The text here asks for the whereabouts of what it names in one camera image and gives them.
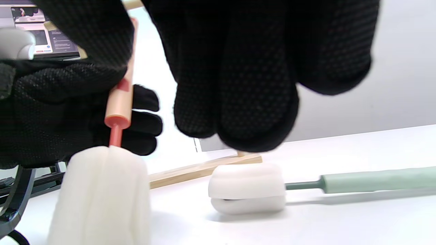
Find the person's left hand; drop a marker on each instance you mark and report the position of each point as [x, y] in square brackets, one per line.
[51, 119]

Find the person's right hand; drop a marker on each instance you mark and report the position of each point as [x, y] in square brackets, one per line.
[245, 68]

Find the dark computer screen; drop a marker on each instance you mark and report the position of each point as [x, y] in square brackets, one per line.
[58, 42]

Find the black stand frame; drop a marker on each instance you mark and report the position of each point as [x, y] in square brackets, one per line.
[17, 204]

